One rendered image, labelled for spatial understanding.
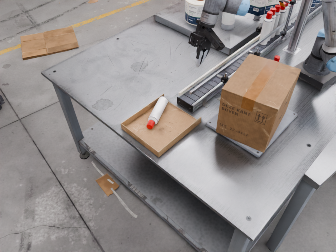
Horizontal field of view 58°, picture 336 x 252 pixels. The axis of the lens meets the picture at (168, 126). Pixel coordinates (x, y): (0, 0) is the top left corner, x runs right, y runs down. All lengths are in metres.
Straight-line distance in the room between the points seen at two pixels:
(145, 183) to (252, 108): 1.01
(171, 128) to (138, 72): 0.50
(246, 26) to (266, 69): 0.84
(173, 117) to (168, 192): 0.62
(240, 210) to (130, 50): 1.26
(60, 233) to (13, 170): 0.70
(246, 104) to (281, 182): 0.36
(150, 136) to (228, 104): 0.41
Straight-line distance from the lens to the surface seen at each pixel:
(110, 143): 2.28
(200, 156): 1.39
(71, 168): 2.50
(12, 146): 2.84
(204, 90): 1.64
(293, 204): 1.66
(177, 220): 1.90
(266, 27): 1.98
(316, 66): 1.87
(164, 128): 1.49
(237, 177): 1.35
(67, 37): 4.00
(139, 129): 1.50
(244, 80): 1.34
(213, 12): 1.43
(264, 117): 1.29
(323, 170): 1.49
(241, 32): 2.16
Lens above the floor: 1.93
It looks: 47 degrees down
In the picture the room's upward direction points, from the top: 2 degrees counter-clockwise
